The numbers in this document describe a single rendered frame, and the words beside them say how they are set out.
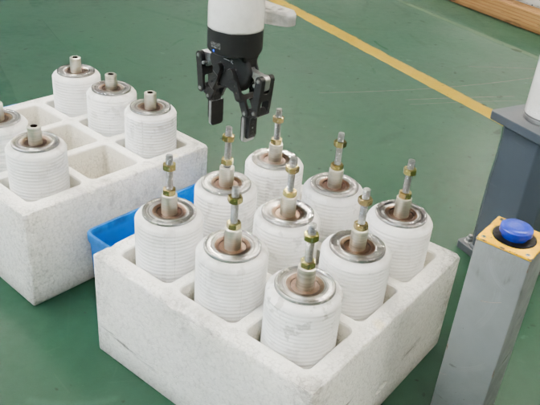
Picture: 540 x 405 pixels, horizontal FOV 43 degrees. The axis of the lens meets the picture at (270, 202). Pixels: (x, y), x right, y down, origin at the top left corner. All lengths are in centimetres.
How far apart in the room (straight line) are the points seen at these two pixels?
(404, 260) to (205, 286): 29
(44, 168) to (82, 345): 29
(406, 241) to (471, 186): 73
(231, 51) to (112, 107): 48
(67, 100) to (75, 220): 35
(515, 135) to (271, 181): 47
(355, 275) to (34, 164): 54
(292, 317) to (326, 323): 4
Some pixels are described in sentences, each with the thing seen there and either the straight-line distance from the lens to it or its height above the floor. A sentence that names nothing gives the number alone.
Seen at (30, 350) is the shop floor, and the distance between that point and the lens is 113.
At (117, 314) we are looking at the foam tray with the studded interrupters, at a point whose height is 10.
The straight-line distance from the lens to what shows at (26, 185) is 115.
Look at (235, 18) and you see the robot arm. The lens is 89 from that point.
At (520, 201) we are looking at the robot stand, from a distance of 131.
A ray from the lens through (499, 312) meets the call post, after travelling 91.
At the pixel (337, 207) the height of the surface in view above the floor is 24.
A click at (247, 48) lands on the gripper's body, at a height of 47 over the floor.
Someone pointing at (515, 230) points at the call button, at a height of 33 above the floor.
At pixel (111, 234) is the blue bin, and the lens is 119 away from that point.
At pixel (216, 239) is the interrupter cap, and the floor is 25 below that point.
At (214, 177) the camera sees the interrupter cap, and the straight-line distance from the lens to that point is 104.
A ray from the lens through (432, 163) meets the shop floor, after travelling 176.
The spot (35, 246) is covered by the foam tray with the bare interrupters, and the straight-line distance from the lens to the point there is 115.
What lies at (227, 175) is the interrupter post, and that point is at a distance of 101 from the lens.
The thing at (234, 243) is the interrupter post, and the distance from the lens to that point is 87.
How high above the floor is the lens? 75
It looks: 30 degrees down
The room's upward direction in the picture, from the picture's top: 5 degrees clockwise
